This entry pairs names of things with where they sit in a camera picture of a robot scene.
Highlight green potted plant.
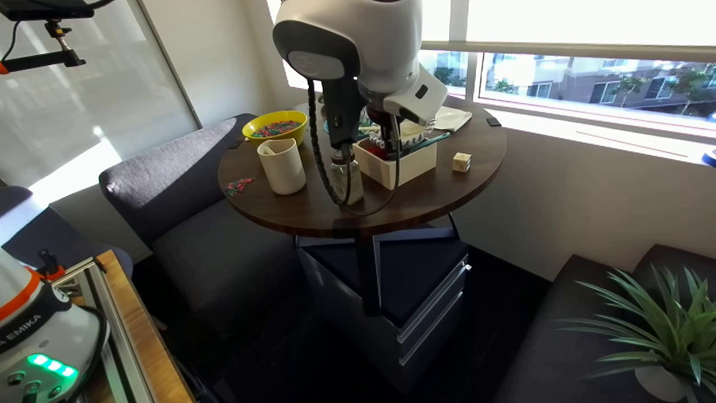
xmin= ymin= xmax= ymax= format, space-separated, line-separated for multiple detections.
xmin=558 ymin=267 xmax=716 ymax=403

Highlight wooden robot stand top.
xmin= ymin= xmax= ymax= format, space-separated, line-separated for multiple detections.
xmin=81 ymin=251 xmax=195 ymax=403

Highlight grey storage box under table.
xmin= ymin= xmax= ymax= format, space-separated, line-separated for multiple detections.
xmin=298 ymin=226 xmax=470 ymax=393

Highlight black cable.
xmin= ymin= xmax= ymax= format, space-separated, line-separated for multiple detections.
xmin=306 ymin=82 xmax=360 ymax=211

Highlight yellow bowl of beads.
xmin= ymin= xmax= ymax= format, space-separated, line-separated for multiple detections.
xmin=241 ymin=111 xmax=308 ymax=144

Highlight white napkin by window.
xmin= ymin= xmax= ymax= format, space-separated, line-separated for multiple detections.
xmin=431 ymin=106 xmax=472 ymax=133

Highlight black camera stand bar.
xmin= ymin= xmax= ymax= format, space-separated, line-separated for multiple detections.
xmin=0 ymin=0 xmax=114 ymax=74

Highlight dark grey ottoman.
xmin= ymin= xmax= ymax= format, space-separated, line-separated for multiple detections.
xmin=490 ymin=243 xmax=716 ymax=403

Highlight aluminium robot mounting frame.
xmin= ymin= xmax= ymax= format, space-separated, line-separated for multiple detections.
xmin=58 ymin=257 xmax=153 ymax=403

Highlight round wooden table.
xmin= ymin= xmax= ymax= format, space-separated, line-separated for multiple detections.
xmin=214 ymin=100 xmax=510 ymax=317

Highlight dark grey sofa bench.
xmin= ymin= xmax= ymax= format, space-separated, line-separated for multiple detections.
xmin=97 ymin=115 xmax=302 ymax=339

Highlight scattered coloured beads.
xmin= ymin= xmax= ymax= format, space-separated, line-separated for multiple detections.
xmin=223 ymin=178 xmax=252 ymax=197

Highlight white pitcher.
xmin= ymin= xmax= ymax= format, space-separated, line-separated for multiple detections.
xmin=256 ymin=140 xmax=306 ymax=195

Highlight small wooden cube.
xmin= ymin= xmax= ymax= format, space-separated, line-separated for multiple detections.
xmin=451 ymin=153 xmax=472 ymax=173

